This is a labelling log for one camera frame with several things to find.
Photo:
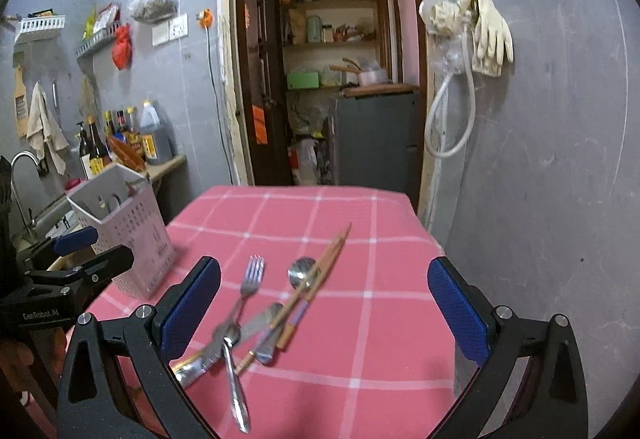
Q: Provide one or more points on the dark sauce bottle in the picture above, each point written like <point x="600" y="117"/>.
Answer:
<point x="99" y="157"/>

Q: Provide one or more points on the green box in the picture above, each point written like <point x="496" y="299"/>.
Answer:
<point x="303" y="80"/>

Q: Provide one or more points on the white wall switch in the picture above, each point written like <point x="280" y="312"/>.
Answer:
<point x="170" y="30"/>

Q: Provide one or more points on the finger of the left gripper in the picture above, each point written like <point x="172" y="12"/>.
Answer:
<point x="75" y="241"/>
<point x="103" y="268"/>

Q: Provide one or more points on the clear plastic bag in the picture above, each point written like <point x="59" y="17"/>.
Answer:
<point x="449" y="22"/>

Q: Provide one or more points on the red hanging bag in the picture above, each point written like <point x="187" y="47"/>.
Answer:
<point x="122" y="49"/>

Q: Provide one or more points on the white perforated utensil basket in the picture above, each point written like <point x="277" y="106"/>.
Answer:
<point x="121" y="205"/>

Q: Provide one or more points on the wooden chopstick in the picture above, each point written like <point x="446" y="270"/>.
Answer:
<point x="283" y="314"/>
<point x="319" y="273"/>

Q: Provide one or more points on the steel faucet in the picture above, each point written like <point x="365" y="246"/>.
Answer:
<point x="27" y="190"/>

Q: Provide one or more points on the pink checked tablecloth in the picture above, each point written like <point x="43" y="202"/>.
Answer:
<point x="372" y="356"/>

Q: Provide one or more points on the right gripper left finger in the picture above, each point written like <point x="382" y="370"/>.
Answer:
<point x="181" y="309"/>

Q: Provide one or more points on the dark grey cabinet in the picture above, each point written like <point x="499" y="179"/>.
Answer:
<point x="375" y="142"/>

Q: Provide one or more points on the wooden shelf unit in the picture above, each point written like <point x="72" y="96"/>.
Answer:
<point x="325" y="36"/>

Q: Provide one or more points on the gold handled utensil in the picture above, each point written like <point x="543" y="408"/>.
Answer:
<point x="188" y="361"/>

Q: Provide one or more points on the orange wall hook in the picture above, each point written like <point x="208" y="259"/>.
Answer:
<point x="205" y="18"/>

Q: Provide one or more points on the white wall rack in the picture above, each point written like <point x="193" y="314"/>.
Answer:
<point x="39" y="28"/>

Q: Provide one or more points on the steel fork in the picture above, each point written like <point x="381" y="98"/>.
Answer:
<point x="250" y="284"/>

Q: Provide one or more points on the cream rubber gloves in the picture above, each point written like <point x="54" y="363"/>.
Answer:
<point x="492" y="41"/>

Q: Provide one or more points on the pink pot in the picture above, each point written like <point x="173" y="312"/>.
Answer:
<point x="373" y="77"/>

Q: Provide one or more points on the round steel spoon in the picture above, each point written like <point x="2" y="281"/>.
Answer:
<point x="266" y="345"/>

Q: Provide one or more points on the dark wooden door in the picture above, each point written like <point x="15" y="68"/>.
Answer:
<point x="263" y="88"/>

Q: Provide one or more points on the oval steel spoon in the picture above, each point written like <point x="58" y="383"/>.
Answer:
<point x="238" y="404"/>

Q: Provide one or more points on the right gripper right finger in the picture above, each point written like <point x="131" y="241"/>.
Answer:
<point x="466" y="310"/>

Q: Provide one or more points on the beige hanging towel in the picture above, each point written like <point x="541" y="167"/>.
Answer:
<point x="44" y="135"/>

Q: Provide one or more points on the large soy sauce jug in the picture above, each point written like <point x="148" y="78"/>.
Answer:
<point x="154" y="136"/>

